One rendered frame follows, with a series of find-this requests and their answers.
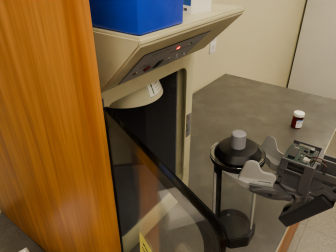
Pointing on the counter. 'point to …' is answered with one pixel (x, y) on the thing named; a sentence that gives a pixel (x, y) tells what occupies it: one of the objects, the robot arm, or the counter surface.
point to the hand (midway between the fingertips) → (238, 162)
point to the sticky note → (143, 244)
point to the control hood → (155, 41)
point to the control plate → (158, 55)
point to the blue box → (136, 15)
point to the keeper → (188, 124)
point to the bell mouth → (140, 97)
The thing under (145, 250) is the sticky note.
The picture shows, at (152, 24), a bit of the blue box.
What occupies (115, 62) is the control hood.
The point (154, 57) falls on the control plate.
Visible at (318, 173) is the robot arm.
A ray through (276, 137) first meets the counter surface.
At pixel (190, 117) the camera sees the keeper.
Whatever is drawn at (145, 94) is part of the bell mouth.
